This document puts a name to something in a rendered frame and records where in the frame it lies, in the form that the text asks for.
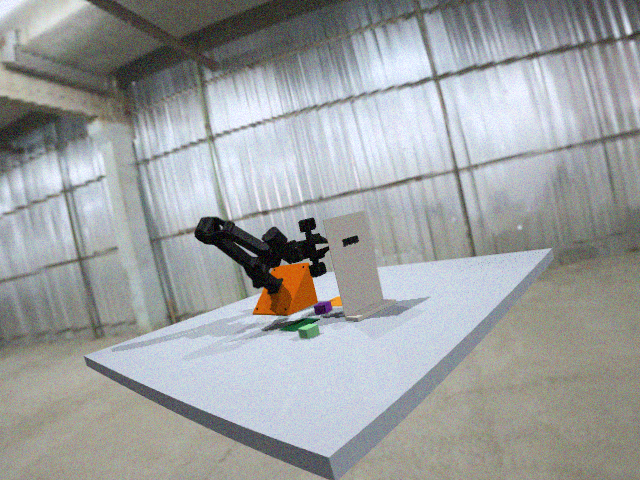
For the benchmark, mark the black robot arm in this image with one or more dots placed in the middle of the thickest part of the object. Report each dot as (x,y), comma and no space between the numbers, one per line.
(269,252)

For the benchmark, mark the purple square block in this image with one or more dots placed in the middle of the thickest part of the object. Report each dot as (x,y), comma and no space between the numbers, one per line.
(323,307)

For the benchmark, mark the small green block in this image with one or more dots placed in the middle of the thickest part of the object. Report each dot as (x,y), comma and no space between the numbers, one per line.
(309,330)

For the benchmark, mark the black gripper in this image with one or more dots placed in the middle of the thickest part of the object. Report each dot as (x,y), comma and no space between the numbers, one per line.
(309,248)

